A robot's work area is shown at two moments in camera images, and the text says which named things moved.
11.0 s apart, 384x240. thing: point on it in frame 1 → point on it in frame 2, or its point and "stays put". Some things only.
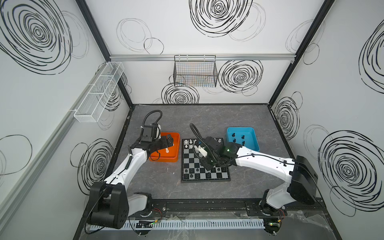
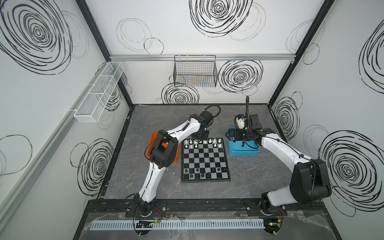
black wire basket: (195, 71) stays put
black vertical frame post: (99, 40) stays put
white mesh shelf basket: (92, 105) stays put
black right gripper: (208, 159) → (244, 139)
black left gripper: (168, 142) → (202, 134)
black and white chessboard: (193, 170) stays put
